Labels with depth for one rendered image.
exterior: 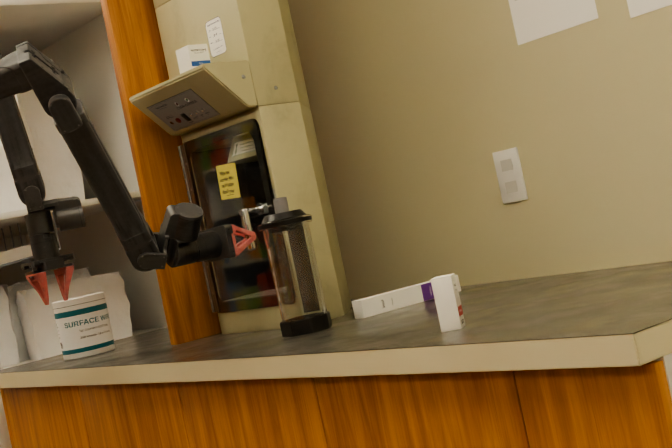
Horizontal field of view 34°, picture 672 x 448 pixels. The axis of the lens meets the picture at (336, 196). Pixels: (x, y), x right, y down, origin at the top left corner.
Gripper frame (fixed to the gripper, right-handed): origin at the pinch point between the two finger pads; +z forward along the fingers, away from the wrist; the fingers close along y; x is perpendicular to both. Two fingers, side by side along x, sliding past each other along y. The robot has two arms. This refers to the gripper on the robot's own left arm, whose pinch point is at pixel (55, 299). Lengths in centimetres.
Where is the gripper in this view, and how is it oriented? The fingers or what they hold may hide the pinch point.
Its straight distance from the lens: 253.4
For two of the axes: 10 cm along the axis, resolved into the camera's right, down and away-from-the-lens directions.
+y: 7.6, -1.6, 6.3
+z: 2.2, 9.8, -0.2
